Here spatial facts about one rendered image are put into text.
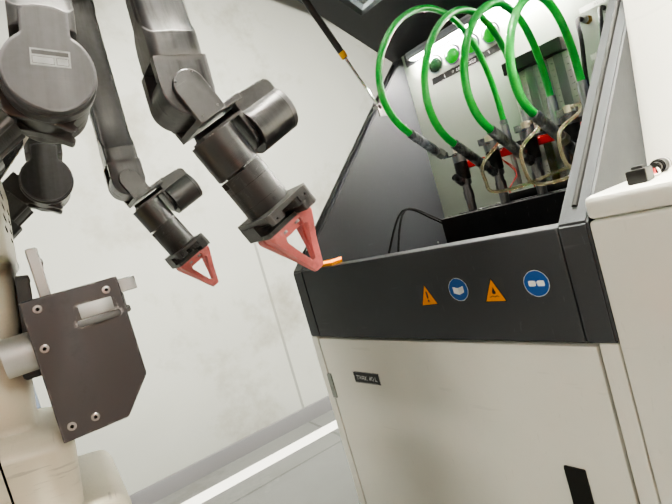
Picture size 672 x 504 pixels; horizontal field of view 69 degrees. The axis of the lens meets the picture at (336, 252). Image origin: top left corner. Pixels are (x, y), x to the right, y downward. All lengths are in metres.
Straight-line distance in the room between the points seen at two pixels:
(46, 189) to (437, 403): 0.77
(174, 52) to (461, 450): 0.78
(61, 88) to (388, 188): 0.97
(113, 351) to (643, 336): 0.63
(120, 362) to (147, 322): 1.96
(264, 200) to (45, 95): 0.23
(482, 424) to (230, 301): 1.97
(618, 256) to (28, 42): 0.66
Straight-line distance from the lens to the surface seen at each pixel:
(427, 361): 0.92
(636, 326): 0.70
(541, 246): 0.72
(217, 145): 0.56
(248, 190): 0.56
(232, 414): 2.76
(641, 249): 0.67
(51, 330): 0.62
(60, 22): 0.55
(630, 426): 0.77
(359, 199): 1.27
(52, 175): 0.94
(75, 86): 0.53
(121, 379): 0.63
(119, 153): 0.98
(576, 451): 0.83
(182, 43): 0.59
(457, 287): 0.81
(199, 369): 2.67
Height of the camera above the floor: 1.03
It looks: 3 degrees down
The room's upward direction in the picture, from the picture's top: 16 degrees counter-clockwise
